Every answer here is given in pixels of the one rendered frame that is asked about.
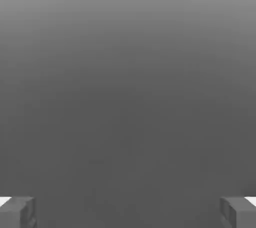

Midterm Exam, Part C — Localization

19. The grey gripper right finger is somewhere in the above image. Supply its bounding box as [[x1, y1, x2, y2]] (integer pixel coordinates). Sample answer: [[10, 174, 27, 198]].
[[219, 195, 256, 228]]

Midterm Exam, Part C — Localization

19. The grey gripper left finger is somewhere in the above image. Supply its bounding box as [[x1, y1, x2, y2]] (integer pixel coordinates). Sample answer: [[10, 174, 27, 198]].
[[0, 195, 38, 228]]

